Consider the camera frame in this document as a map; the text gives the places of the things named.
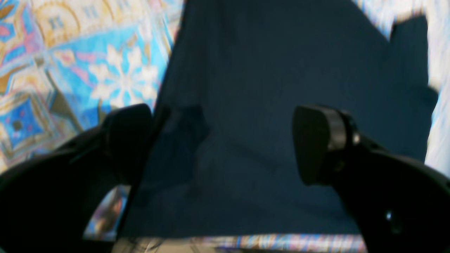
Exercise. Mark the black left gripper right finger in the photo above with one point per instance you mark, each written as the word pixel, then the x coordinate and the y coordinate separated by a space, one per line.
pixel 400 204

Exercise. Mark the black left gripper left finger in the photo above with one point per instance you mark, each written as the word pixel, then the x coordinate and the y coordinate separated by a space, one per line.
pixel 47 202

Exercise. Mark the dark navy T-shirt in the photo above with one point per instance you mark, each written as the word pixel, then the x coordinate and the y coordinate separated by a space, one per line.
pixel 225 163

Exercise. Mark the colourful patterned tablecloth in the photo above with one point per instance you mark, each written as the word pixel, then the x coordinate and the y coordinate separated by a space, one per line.
pixel 66 63

